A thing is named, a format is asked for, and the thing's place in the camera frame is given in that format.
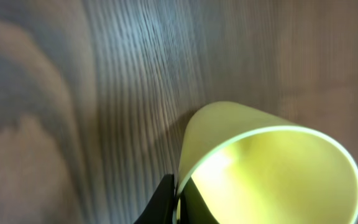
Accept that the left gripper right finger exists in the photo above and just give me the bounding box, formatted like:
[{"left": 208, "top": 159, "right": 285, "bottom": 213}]
[{"left": 178, "top": 178, "right": 218, "bottom": 224}]

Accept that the yellow plastic cup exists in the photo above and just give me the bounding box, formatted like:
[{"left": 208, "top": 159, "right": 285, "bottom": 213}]
[{"left": 177, "top": 101, "right": 358, "bottom": 223}]

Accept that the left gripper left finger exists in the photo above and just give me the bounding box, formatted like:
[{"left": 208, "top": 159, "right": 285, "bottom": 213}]
[{"left": 134, "top": 174, "right": 175, "bottom": 224}]

